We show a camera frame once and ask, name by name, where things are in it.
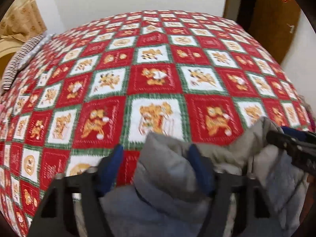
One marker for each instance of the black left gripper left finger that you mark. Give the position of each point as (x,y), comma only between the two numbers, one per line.
(79,195)

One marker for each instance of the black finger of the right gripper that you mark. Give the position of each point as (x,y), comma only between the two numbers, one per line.
(299,145)

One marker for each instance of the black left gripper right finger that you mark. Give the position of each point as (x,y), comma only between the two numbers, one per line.
(254,213)

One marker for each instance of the grey puffer jacket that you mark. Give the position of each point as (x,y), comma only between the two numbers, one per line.
(169,198)

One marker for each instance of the red checkered cartoon bedspread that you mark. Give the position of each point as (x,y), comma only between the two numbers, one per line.
(189,75)

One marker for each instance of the brown wooden door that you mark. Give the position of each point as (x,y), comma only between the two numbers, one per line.
(269,25)

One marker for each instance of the grey striped pillow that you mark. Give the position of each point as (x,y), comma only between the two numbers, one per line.
(21,59)

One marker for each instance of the cream round wooden headboard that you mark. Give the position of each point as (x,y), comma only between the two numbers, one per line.
(8,47)

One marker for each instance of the beige patterned curtain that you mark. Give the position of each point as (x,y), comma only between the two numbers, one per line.
(22,21)

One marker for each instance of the silver door handle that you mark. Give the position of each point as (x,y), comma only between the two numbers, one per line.
(292,28)

